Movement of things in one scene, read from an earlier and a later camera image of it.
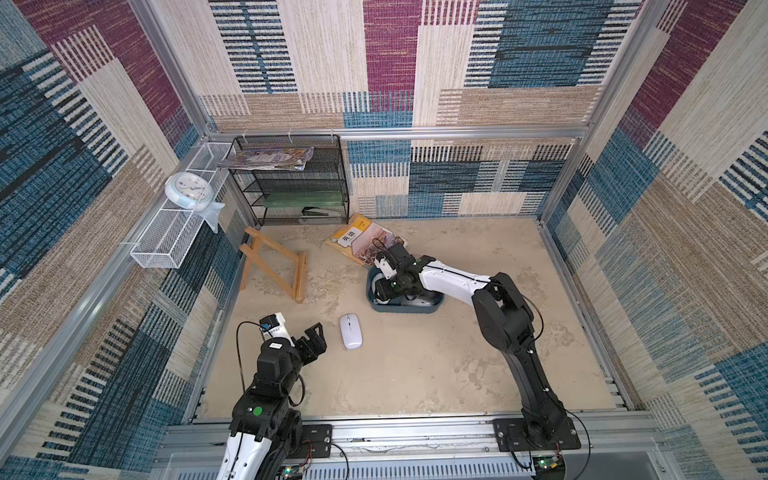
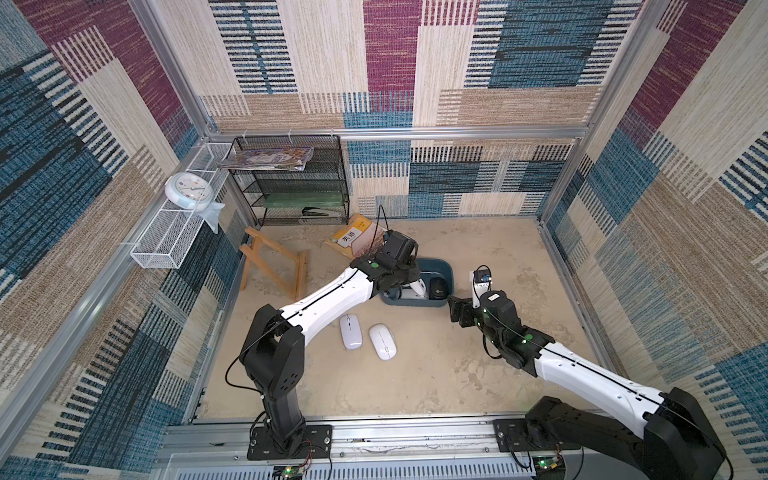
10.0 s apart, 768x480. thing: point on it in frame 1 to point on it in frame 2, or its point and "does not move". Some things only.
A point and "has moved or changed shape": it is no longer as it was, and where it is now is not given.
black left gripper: x=316 y=344 to x=413 y=272
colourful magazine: x=268 y=159 does not move
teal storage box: x=421 y=303 has moved or changed shape
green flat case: x=303 y=199 does not move
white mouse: x=351 y=331 does not move
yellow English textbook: x=354 y=239 does not move
